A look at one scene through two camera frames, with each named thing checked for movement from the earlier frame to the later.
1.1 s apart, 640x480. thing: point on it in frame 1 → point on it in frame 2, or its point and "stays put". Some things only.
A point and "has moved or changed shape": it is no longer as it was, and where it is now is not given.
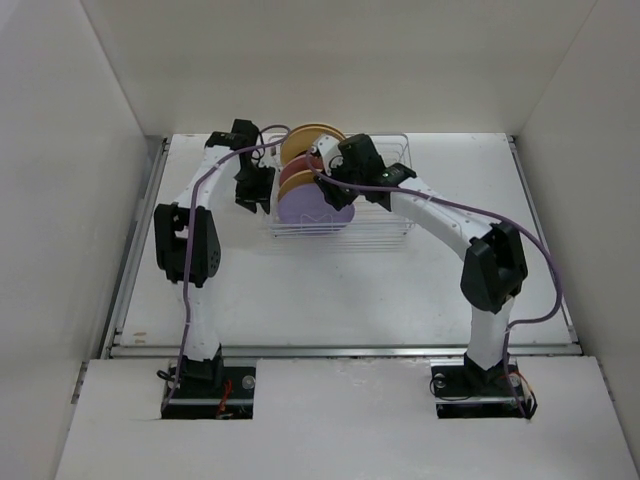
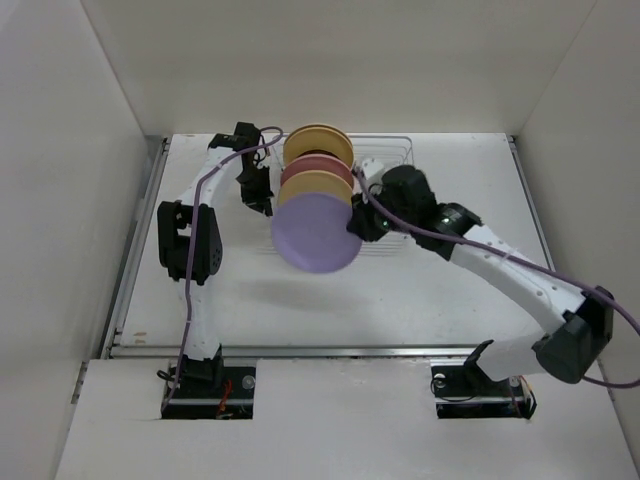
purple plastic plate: x=304 y=209 has moved or changed shape
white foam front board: x=344 y=419 stays put
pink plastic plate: x=298 y=164 stays put
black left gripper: x=248 y=199 stays put
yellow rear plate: x=302 y=138 stays put
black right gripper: x=335 y=197 → x=360 y=223
